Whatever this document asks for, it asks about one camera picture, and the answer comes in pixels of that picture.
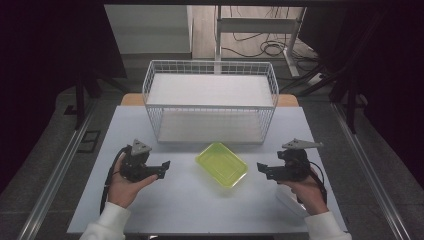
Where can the person's right hand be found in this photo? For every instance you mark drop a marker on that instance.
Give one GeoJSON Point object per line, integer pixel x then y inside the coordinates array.
{"type": "Point", "coordinates": [308, 195]}

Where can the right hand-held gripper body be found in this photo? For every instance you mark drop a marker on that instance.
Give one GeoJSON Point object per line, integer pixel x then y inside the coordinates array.
{"type": "Point", "coordinates": [293, 165]}

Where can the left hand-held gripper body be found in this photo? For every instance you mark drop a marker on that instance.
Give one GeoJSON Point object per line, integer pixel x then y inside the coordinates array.
{"type": "Point", "coordinates": [133, 166]}

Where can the aluminium rail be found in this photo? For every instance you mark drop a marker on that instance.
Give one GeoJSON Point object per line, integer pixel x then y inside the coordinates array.
{"type": "Point", "coordinates": [370, 173]}
{"type": "Point", "coordinates": [53, 183]}

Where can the wooden board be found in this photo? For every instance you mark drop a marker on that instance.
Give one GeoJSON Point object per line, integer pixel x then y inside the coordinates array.
{"type": "Point", "coordinates": [131, 99]}

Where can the person's left hand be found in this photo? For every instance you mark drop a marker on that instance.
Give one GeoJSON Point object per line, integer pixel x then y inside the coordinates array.
{"type": "Point", "coordinates": [121, 191]}

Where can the white metal desk frame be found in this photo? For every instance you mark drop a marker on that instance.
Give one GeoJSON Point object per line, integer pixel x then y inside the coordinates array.
{"type": "Point", "coordinates": [256, 25]}

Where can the green plastic tray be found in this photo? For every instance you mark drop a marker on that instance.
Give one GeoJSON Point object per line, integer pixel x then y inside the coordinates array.
{"type": "Point", "coordinates": [221, 165]}

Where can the black stand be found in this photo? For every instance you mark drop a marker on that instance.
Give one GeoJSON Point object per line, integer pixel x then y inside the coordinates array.
{"type": "Point", "coordinates": [350, 100]}
{"type": "Point", "coordinates": [79, 100]}

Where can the white cabinet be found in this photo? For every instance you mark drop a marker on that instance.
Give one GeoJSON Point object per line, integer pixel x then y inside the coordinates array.
{"type": "Point", "coordinates": [150, 30]}

